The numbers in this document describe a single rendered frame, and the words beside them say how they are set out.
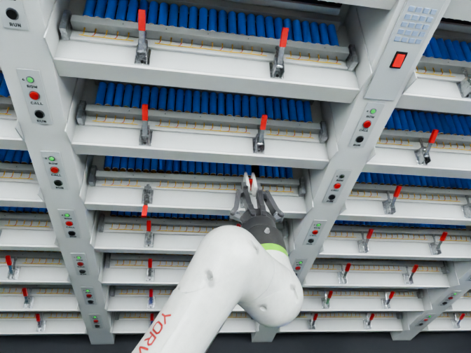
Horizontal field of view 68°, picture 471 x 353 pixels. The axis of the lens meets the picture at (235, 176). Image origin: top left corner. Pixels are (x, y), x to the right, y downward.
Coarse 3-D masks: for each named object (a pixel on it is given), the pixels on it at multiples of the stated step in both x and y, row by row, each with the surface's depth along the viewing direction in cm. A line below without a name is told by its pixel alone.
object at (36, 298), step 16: (0, 288) 128; (16, 288) 128; (32, 288) 129; (48, 288) 130; (64, 288) 130; (0, 304) 126; (16, 304) 127; (32, 304) 128; (48, 304) 129; (64, 304) 130
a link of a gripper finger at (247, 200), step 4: (244, 188) 89; (244, 192) 87; (248, 192) 88; (244, 196) 87; (248, 196) 86; (244, 200) 87; (248, 200) 85; (244, 204) 87; (248, 204) 83; (252, 204) 83; (248, 208) 82; (252, 208) 82; (252, 212) 80; (252, 216) 80
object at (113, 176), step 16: (96, 176) 93; (112, 176) 93; (128, 176) 94; (144, 176) 95; (160, 176) 95; (176, 176) 96; (192, 176) 97; (208, 176) 98; (224, 176) 98; (240, 176) 99
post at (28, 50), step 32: (32, 0) 58; (0, 32) 61; (32, 32) 61; (0, 64) 65; (32, 64) 65; (64, 96) 72; (32, 128) 74; (64, 128) 75; (32, 160) 80; (64, 160) 81; (64, 192) 88; (64, 256) 106; (96, 256) 109; (96, 288) 120
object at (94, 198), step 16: (96, 160) 97; (304, 176) 103; (80, 192) 87; (96, 192) 93; (112, 192) 94; (128, 192) 94; (160, 192) 96; (176, 192) 97; (192, 192) 97; (272, 192) 101; (288, 192) 102; (304, 192) 100; (96, 208) 94; (112, 208) 94; (128, 208) 95; (160, 208) 95; (176, 208) 95; (192, 208) 95; (208, 208) 96; (224, 208) 97; (240, 208) 98; (256, 208) 98; (288, 208) 100; (304, 208) 101
